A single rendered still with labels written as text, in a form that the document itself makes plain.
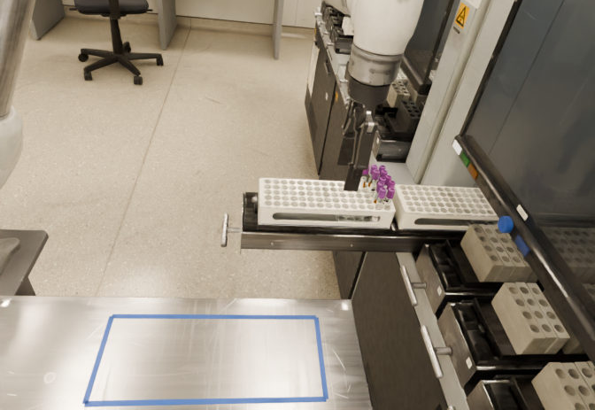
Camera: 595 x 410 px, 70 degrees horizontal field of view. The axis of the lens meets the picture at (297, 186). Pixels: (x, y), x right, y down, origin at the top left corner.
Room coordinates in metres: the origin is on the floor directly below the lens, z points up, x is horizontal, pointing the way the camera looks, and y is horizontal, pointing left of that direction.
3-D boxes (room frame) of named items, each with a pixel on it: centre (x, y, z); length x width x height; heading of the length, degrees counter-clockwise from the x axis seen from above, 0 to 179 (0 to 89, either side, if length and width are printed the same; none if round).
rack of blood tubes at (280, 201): (0.73, -0.07, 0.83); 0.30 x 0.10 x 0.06; 100
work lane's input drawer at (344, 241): (0.75, -0.20, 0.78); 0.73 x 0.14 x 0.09; 100
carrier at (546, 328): (0.48, -0.44, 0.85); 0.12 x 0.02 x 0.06; 9
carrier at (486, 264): (0.63, -0.39, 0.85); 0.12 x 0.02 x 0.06; 10
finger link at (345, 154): (0.78, -0.09, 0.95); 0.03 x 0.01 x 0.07; 100
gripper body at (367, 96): (0.73, -0.10, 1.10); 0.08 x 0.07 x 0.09; 10
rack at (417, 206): (0.78, -0.38, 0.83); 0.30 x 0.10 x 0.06; 100
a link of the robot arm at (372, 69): (0.73, -0.10, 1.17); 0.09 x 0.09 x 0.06
